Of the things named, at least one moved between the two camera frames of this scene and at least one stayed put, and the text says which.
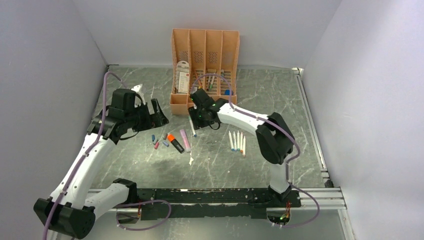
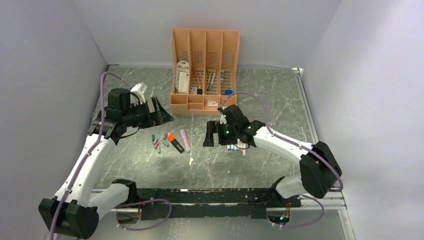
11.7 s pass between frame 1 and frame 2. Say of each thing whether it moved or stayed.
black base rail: stayed
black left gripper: stayed
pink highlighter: stayed
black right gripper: moved
